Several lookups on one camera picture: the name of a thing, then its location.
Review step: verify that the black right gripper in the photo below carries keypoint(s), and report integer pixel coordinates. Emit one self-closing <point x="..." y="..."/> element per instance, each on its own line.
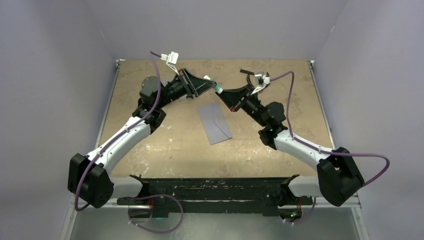
<point x="232" y="96"/>

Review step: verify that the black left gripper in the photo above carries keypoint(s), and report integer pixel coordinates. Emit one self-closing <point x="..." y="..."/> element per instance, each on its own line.
<point x="197" y="86"/>

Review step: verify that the green white glue stick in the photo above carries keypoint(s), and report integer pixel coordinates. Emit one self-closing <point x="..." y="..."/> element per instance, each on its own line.
<point x="218" y="89"/>

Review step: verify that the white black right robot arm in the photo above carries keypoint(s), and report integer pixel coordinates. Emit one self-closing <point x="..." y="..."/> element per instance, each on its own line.
<point x="308" y="152"/>

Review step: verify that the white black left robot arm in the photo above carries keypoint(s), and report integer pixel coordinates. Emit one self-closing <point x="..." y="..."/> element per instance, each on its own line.
<point x="89" y="174"/>

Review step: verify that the black handled hammer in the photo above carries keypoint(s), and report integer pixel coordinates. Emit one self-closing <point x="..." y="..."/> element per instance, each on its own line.
<point x="246" y="72"/>

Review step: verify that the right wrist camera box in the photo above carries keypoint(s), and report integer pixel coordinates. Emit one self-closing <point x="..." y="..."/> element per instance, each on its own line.
<point x="262" y="81"/>

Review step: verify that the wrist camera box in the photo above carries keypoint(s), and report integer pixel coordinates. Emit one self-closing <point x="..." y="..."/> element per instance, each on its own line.
<point x="262" y="81"/>
<point x="171" y="60"/>

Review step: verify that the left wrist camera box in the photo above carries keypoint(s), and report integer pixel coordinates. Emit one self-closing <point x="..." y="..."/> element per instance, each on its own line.
<point x="171" y="60"/>

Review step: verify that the black aluminium base frame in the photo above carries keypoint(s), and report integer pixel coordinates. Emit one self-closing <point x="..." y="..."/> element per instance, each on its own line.
<point x="267" y="196"/>

